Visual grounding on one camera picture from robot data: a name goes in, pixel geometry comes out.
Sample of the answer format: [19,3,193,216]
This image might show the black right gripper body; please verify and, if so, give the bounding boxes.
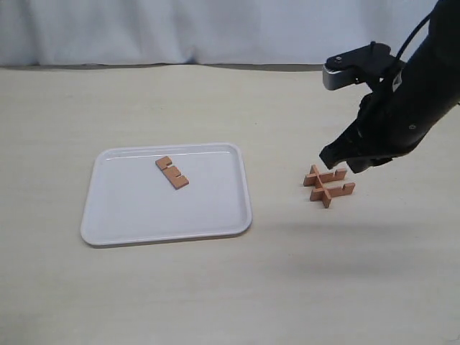
[341,91,420,173]

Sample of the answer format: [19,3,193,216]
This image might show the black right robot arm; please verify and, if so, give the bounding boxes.
[319,1,459,173]

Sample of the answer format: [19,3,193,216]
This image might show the white plastic tray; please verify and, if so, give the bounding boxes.
[80,142,252,247]

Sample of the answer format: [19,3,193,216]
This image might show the white backdrop cloth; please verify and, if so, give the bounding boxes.
[1,1,434,66]

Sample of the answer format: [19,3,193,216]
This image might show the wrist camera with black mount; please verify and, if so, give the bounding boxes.
[322,41,396,91]

